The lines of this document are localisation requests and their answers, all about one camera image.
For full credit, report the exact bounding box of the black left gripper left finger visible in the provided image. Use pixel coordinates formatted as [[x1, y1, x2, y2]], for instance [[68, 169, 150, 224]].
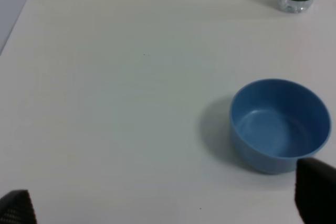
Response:
[[1, 189, 37, 224]]

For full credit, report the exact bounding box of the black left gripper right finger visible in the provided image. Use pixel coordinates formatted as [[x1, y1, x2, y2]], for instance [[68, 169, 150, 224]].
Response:
[[295, 158, 335, 223]]

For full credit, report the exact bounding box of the blue plastic bowl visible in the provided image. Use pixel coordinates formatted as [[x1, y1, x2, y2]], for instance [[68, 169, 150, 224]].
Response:
[[229, 79, 332, 174]]

